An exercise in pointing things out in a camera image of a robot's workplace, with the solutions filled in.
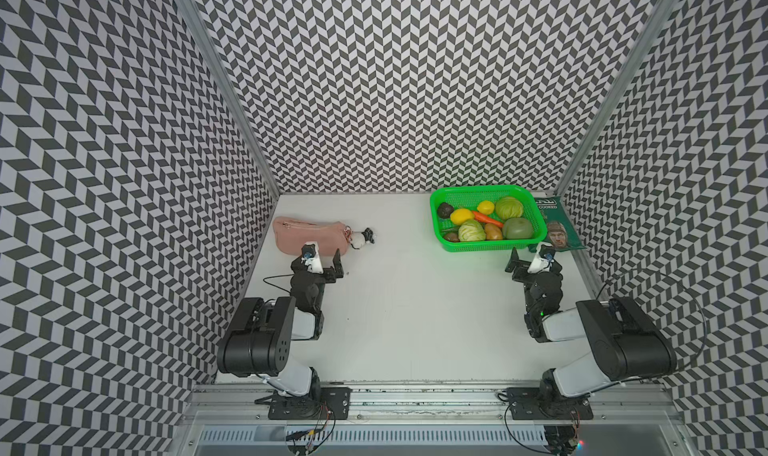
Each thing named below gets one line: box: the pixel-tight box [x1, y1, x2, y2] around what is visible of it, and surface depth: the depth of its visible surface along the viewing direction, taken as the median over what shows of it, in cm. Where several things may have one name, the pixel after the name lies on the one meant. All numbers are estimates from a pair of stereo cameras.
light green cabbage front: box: [458, 219, 487, 242], surface depth 100 cm
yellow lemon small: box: [478, 200, 495, 215], surface depth 111 cm
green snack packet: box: [528, 196, 587, 252], surface depth 107 cm
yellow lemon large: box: [450, 208, 475, 225], surface depth 108 cm
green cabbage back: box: [495, 196, 524, 220], surface depth 105 cm
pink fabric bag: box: [273, 216, 352, 256], surface depth 98 cm
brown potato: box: [485, 223, 503, 240], surface depth 102 cm
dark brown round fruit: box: [438, 202, 454, 219], surface depth 110 cm
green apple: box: [502, 217, 534, 240], surface depth 101 cm
